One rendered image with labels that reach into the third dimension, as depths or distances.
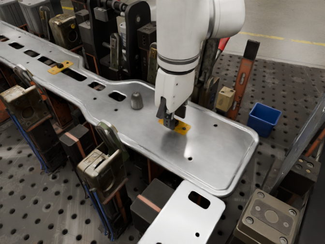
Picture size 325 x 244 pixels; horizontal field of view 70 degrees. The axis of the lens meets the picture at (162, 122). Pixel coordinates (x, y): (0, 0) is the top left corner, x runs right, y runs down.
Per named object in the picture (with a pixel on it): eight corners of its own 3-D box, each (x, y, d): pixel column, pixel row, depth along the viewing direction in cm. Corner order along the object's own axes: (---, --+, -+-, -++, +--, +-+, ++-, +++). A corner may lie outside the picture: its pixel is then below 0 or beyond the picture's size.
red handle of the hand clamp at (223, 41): (194, 77, 64) (220, 29, 66) (195, 81, 66) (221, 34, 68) (207, 82, 63) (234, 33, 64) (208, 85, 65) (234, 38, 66)
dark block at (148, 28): (144, 122, 103) (136, 29, 73) (153, 113, 107) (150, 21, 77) (153, 126, 101) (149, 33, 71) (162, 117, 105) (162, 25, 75)
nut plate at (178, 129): (157, 122, 62) (156, 118, 61) (165, 114, 64) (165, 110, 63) (184, 135, 58) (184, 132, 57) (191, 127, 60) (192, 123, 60)
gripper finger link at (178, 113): (181, 88, 59) (180, 108, 64) (174, 95, 57) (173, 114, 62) (192, 93, 58) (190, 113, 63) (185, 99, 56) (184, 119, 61)
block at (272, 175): (228, 244, 68) (258, 197, 47) (243, 211, 75) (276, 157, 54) (237, 251, 67) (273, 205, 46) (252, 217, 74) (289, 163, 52)
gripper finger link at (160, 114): (170, 81, 50) (176, 93, 55) (151, 111, 49) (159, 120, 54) (174, 83, 50) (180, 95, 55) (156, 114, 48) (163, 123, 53)
